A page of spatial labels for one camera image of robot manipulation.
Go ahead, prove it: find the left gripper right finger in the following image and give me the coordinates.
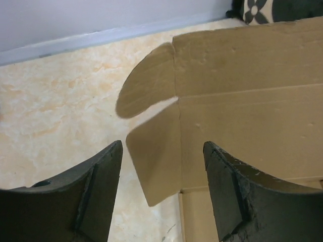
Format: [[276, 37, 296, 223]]
[[203, 141, 322, 241]]

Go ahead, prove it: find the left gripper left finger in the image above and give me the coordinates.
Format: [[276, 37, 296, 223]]
[[1, 140, 123, 241]]

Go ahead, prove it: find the brown cardboard box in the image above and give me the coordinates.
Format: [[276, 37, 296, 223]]
[[116, 17, 322, 241]]

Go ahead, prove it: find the black plush flower-pattern bag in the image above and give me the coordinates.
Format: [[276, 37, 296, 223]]
[[226, 0, 322, 25]]

